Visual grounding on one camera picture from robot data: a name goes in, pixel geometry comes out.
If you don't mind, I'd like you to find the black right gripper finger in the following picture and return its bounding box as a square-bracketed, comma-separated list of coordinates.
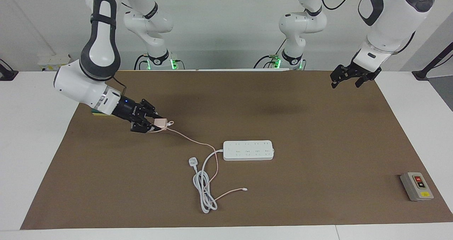
[130, 119, 160, 133]
[140, 98, 164, 120]

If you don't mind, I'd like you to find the brown table mat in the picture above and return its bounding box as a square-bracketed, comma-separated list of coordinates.
[20, 70, 453, 230]

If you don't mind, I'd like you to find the black angled stand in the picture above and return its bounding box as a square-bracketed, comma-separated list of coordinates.
[412, 42, 453, 81]

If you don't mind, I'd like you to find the grey on-off switch box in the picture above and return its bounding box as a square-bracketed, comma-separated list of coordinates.
[400, 172, 434, 202]

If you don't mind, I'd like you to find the white power cord with plug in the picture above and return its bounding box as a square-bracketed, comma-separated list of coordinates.
[188, 149, 224, 214]

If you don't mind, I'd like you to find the white power strip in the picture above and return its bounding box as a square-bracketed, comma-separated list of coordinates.
[223, 140, 275, 161]

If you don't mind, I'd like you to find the pink charging cable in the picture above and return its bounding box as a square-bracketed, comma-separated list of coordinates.
[149, 121, 248, 201]

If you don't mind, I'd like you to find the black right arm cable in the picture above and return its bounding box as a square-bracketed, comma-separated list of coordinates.
[113, 75, 128, 97]

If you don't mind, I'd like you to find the white wall socket box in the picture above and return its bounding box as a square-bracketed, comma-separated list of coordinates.
[38, 54, 71, 71]

